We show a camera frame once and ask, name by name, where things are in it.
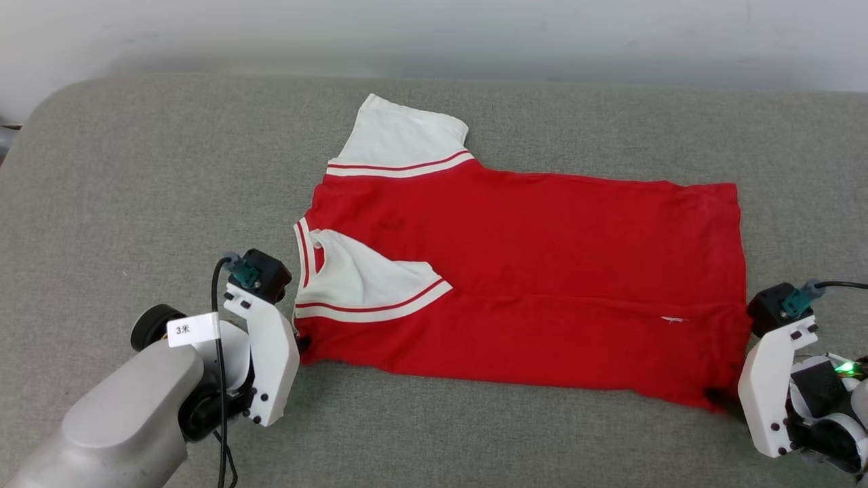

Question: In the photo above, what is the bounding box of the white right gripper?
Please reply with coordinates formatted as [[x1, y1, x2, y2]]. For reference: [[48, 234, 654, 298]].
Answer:
[[704, 314, 820, 459]]

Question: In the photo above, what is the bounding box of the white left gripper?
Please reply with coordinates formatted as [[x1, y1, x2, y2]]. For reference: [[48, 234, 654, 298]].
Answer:
[[223, 283, 313, 428]]

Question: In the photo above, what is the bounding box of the red and white shirt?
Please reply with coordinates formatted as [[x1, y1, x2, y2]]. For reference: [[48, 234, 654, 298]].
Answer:
[[293, 94, 753, 413]]

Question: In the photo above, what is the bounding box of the white paper label tag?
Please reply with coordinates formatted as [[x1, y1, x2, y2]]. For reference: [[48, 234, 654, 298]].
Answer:
[[166, 312, 222, 348]]

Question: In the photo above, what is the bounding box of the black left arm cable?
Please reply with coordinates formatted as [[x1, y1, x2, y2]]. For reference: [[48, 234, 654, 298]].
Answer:
[[210, 254, 239, 488]]

